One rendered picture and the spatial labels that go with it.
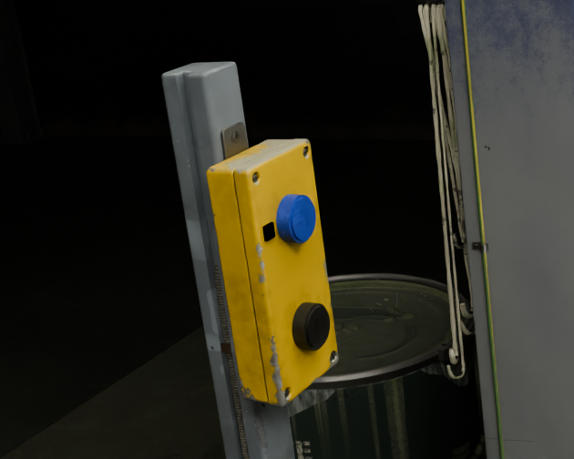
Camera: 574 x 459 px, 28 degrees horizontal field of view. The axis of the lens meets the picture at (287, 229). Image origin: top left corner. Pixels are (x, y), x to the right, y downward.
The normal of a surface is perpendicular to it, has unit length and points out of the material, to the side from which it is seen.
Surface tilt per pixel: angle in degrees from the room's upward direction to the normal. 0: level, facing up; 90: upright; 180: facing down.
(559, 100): 90
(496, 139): 90
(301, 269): 90
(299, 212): 90
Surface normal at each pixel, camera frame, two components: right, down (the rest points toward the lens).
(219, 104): 0.84, 0.06
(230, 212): -0.54, 0.32
